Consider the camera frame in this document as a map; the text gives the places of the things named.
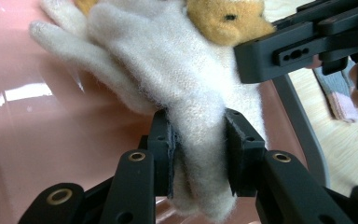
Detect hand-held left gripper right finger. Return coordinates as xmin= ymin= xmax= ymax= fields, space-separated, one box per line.
xmin=223 ymin=107 xmax=267 ymax=198

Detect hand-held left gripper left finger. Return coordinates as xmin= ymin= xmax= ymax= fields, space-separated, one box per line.
xmin=146 ymin=108 xmax=179 ymax=199

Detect beige glove with bear face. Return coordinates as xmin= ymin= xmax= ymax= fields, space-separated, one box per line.
xmin=185 ymin=0 xmax=312 ymax=49

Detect grey and pink fingerless glove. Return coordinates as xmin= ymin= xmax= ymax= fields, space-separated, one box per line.
xmin=311 ymin=58 xmax=358 ymax=124

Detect beige glove with orange fingertips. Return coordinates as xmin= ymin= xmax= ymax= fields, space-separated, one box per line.
xmin=28 ymin=0 xmax=269 ymax=222

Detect pink basin with grey rim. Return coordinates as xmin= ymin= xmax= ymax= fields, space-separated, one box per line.
xmin=0 ymin=0 xmax=331 ymax=224

